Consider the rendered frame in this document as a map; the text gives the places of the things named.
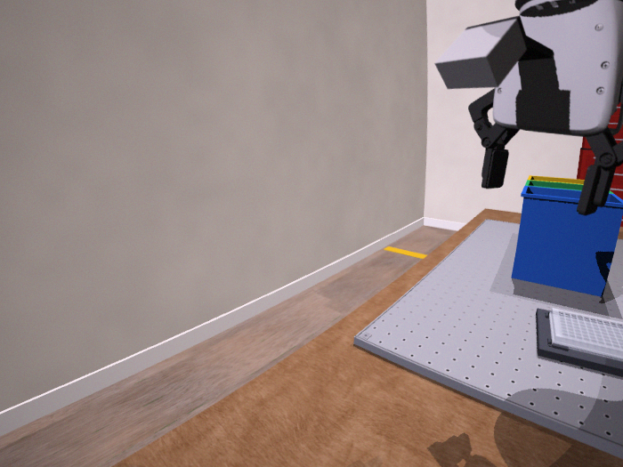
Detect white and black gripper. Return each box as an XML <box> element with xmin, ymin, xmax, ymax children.
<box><xmin>468</xmin><ymin>0</ymin><xmax>623</xmax><ymax>215</ymax></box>

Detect blue bin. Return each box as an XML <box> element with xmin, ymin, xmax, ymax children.
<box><xmin>512</xmin><ymin>186</ymin><xmax>623</xmax><ymax>297</ymax></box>

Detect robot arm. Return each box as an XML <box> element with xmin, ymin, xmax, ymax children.
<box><xmin>434</xmin><ymin>15</ymin><xmax>553</xmax><ymax>89</ymax></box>

